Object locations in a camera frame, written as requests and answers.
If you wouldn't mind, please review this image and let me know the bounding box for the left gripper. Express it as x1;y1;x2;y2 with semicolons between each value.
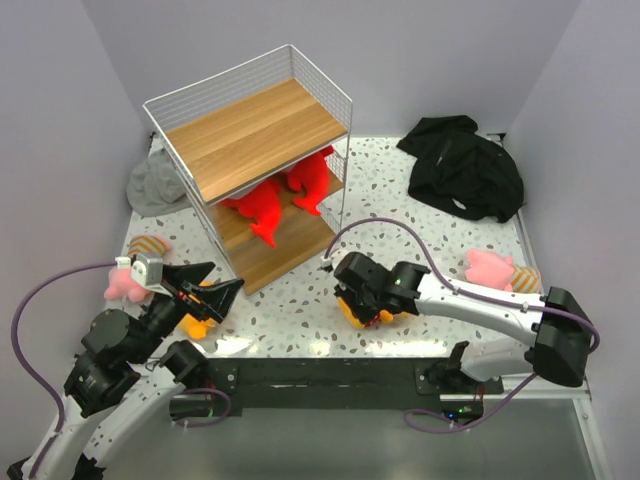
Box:
130;260;244;362

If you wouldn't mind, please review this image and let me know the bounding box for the yellow plush red dotted dress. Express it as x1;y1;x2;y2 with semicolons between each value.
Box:
337;297;394;329

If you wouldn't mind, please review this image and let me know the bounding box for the red shark plush front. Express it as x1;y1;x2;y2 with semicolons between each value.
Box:
221;178;282;248

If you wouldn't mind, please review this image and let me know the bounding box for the red shark plush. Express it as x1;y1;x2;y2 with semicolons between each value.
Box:
221;178;282;248
285;145;334;216

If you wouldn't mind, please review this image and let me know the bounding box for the red shark plush back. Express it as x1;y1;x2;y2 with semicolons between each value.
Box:
285;145;334;216

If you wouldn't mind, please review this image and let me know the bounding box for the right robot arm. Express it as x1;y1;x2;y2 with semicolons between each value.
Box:
321;251;598;393

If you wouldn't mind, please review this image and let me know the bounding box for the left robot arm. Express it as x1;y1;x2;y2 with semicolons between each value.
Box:
7;253;244;479

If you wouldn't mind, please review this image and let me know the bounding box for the yellow plush near left arm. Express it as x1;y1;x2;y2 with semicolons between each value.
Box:
178;280;224;342

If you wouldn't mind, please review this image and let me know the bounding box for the pink plush striped hat left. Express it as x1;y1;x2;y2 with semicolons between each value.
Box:
104;234;171;303

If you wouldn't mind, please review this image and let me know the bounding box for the pink plush striped hat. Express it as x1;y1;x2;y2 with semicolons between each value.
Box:
465;249;542;294
104;234;171;303

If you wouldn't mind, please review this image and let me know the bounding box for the grey cloth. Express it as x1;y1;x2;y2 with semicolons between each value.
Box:
126;149;191;217

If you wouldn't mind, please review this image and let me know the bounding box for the pink plush striped hat right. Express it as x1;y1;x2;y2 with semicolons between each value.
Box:
465;249;542;294

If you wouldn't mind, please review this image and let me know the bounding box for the black jacket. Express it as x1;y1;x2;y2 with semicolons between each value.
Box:
397;115;524;223

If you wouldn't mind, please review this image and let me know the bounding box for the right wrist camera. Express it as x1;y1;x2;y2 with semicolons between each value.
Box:
319;256;334;273

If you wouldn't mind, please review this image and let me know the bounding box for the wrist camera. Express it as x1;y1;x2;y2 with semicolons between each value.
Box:
319;256;334;273
130;252;164;292

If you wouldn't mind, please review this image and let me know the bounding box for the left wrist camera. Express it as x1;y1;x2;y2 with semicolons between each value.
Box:
130;252;164;292

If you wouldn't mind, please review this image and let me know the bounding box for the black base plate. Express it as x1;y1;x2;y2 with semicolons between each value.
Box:
192;357;504;416

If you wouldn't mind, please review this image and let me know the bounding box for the white wire wooden shelf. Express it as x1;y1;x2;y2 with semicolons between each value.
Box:
143;44;353;295

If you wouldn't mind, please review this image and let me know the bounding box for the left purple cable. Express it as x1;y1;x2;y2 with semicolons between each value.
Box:
11;259;132;476

